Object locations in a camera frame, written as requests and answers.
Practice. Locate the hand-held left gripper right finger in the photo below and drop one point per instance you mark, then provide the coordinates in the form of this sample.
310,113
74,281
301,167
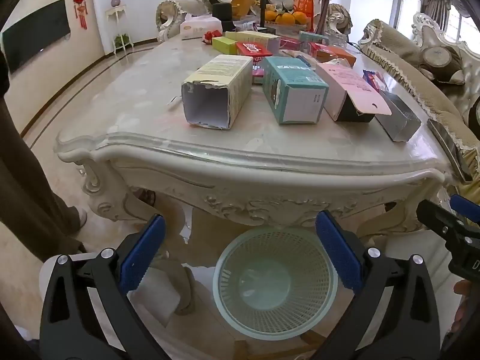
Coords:
337,251

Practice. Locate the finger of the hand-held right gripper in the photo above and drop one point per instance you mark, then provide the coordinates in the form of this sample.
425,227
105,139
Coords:
463,205
435,213

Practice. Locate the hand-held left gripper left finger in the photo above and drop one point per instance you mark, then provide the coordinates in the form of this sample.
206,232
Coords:
142,255

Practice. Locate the green plastic waste basket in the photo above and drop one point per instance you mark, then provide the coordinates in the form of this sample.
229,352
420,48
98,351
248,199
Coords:
275,288

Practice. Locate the red toothpaste box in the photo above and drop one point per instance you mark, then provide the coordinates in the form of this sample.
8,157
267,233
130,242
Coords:
253,49

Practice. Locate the cream yellow carton box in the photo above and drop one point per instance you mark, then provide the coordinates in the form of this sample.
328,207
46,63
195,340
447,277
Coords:
255,37

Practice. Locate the person's right hand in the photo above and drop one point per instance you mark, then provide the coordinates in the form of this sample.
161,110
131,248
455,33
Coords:
461,288

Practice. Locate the person's shoe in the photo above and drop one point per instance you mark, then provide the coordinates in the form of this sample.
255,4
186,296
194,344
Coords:
80,218

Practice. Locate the silver grey box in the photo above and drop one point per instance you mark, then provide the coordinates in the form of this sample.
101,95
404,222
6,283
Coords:
397,116

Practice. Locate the ornate white carved table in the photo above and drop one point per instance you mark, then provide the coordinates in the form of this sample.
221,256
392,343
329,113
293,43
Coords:
225,183

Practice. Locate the blue and red wrapper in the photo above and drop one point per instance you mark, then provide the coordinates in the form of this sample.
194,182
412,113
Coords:
371,78

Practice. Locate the round beige cushion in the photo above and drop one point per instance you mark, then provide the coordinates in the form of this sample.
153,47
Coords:
438,57

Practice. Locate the person's leg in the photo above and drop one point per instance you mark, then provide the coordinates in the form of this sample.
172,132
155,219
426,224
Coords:
22,157

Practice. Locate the pink box with black inside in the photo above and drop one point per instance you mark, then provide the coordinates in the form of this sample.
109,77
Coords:
345,82

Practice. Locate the ornate beige fringed sofa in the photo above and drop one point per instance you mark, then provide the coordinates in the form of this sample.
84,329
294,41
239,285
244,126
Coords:
405,45

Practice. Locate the large teal carton box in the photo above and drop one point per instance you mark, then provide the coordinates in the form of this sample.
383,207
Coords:
296,82

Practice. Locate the orange carton box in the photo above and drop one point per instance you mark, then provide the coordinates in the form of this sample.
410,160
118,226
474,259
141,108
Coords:
333,53

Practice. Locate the pink flat box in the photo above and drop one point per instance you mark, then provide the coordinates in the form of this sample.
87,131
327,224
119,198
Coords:
258,77

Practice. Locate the crystal glass ashtray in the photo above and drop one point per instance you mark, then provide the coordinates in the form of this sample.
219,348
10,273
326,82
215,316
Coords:
339,38

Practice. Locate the open cream carton box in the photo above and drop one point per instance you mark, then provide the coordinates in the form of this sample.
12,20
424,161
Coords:
225,71

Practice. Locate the beige curtain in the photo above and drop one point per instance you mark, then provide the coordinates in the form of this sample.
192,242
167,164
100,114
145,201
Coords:
437,3

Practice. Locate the magenta carton box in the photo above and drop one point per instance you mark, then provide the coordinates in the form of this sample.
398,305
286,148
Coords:
289,43

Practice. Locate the small green plant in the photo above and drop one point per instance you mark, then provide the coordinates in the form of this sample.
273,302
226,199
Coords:
122,40

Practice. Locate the green carton box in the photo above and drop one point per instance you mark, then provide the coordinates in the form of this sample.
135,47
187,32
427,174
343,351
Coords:
225,45

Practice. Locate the tall purple glass vase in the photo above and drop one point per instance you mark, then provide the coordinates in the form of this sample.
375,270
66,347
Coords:
325,15

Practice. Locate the red tassel ornament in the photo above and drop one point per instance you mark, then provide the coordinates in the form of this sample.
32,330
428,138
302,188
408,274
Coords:
207,37

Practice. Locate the glass fruit plate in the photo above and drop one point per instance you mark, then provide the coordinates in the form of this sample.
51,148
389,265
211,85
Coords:
288,26

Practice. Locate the soft tissue pack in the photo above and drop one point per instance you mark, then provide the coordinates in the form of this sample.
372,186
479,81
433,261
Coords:
195,28

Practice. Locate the orange fruit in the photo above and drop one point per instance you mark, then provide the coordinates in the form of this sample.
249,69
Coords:
275,17
300,17
288,18

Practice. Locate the ornate cream sofa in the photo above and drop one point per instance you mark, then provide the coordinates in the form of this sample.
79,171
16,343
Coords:
168,15

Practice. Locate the white side stand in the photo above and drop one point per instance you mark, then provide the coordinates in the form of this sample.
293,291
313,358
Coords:
116,11

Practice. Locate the black phone stand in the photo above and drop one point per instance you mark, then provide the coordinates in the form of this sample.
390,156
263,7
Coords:
263,3

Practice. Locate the black wall television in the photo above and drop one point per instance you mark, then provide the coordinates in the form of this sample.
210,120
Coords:
35,41

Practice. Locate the red knot wall hanging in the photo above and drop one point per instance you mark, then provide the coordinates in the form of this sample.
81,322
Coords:
80,7

